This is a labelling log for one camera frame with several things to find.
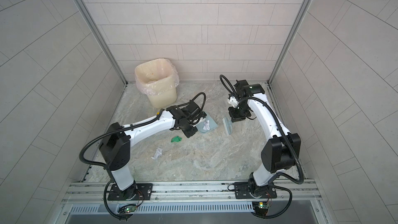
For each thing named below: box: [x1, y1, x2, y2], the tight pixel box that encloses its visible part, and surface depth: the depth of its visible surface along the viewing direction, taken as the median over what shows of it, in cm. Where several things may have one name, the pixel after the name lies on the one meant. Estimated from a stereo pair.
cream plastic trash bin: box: [134, 58, 178, 109], surface depth 96 cm
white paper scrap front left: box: [150, 147, 163, 160], surface depth 84 cm
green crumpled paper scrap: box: [171, 135, 183, 143], surface depth 88 cm
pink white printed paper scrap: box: [202, 119, 211, 131], surface depth 85 cm
